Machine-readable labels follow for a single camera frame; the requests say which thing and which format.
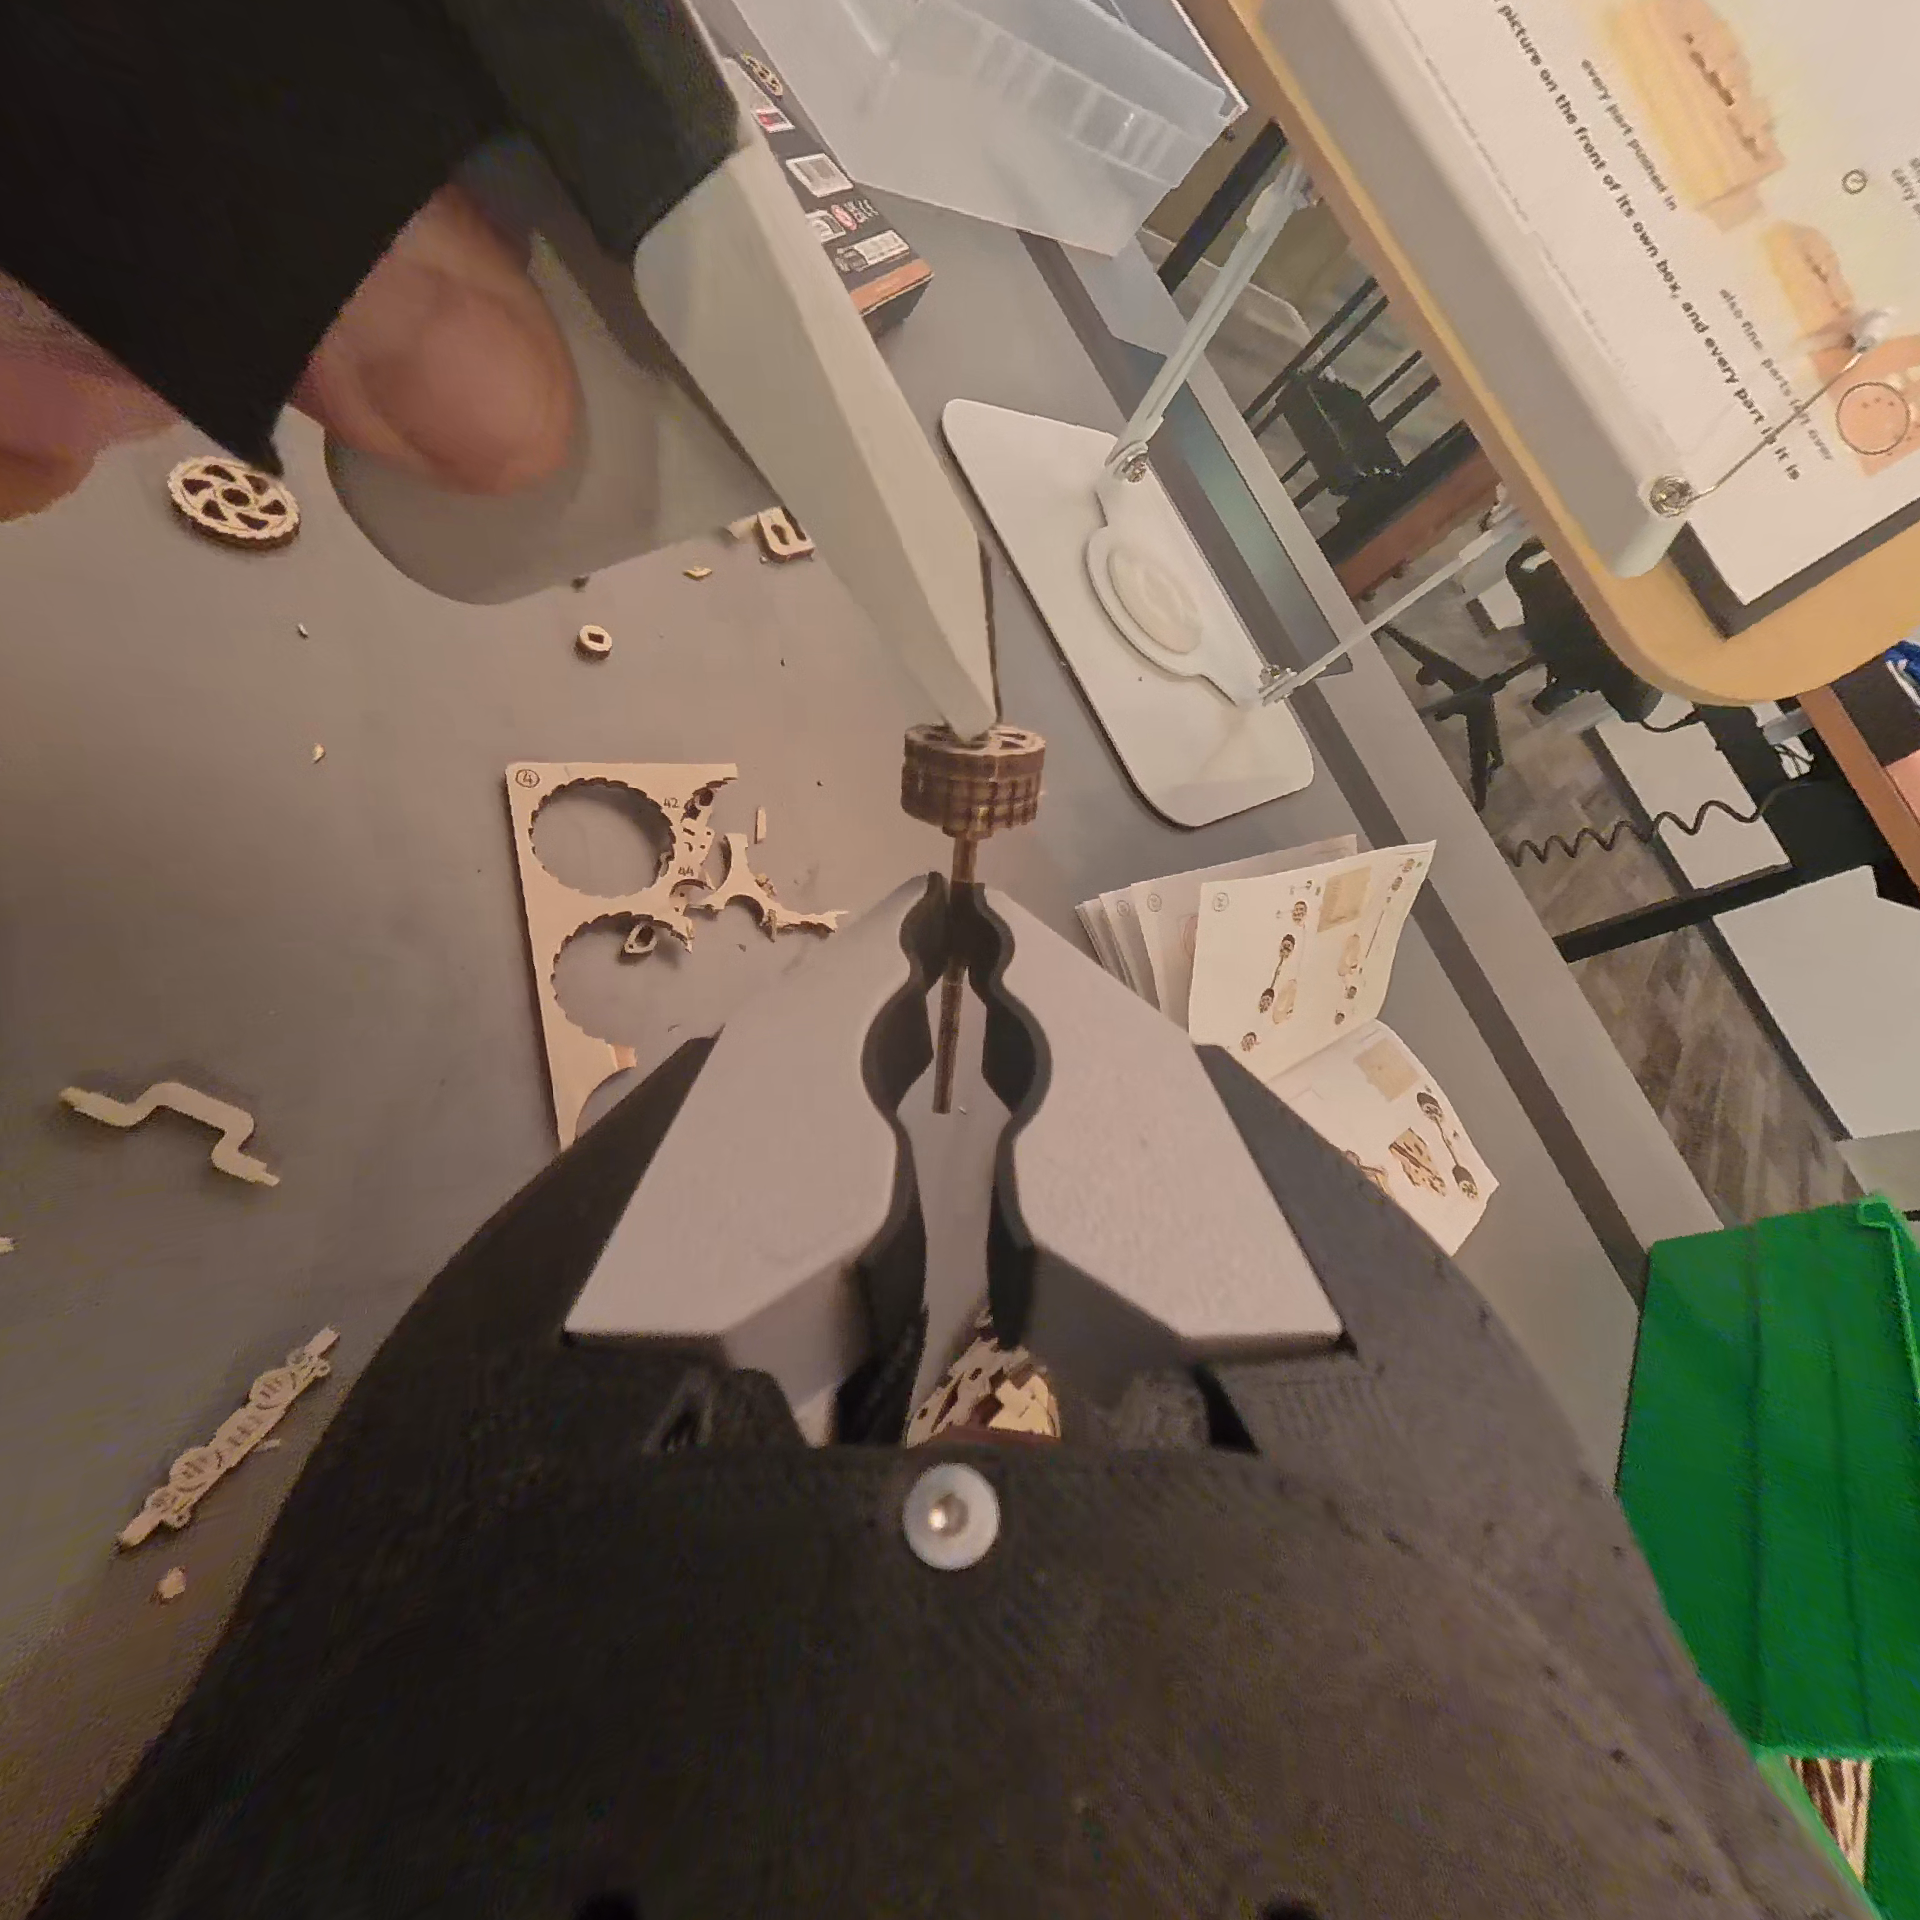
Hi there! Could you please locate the person's left hand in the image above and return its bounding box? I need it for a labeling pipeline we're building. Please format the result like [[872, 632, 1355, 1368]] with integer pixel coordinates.
[[0, 188, 584, 521]]

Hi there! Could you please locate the assembly instruction booklet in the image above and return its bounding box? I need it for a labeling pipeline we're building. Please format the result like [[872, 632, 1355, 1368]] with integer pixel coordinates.
[[1078, 838, 1502, 1259]]

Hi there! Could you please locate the zigzag wooden part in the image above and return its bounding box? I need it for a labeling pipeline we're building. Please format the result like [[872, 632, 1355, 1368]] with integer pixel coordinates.
[[60, 1079, 281, 1189]]

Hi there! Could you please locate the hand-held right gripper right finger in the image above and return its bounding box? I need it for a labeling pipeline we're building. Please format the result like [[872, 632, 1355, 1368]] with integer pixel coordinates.
[[971, 873, 1347, 1448]]

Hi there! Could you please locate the green plastic bin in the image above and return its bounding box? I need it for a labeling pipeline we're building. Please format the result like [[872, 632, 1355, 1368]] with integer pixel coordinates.
[[1612, 1191, 1920, 1920]]

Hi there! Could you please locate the printed instruction sheet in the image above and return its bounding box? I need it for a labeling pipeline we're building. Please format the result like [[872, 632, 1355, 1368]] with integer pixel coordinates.
[[1388, 0, 1920, 640]]

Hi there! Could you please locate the wooden model buggy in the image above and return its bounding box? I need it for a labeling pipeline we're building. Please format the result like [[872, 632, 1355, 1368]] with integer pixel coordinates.
[[908, 1319, 1067, 1448]]

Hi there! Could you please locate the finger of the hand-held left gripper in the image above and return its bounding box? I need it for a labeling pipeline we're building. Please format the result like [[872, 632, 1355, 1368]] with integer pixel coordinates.
[[631, 132, 1003, 735]]

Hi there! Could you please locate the wooden chain-pattern strip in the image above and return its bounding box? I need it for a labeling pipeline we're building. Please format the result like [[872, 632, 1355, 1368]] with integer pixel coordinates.
[[118, 1328, 339, 1550]]

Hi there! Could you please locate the wooden wheel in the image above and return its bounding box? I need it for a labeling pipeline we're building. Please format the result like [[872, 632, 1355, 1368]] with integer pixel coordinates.
[[900, 723, 1041, 1116]]

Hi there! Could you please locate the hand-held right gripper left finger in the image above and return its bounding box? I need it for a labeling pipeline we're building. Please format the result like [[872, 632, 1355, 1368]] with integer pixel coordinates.
[[562, 873, 954, 1448]]

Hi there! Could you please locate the black swivel chair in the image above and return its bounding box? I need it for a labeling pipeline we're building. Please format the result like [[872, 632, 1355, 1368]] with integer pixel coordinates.
[[1410, 539, 1667, 812]]

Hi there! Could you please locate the clear plastic bin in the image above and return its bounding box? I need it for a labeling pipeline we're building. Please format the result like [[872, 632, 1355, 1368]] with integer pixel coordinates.
[[724, 0, 1255, 261]]

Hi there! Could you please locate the black coiled cable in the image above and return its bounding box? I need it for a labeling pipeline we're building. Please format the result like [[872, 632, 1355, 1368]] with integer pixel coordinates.
[[1499, 779, 1801, 875]]

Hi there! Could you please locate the plywood scrap sheet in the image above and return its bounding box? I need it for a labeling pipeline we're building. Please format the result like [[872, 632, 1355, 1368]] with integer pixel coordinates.
[[503, 760, 854, 1150]]

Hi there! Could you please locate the black model kit box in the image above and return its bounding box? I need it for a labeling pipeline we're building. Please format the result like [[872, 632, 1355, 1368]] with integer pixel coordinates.
[[732, 40, 936, 324]]

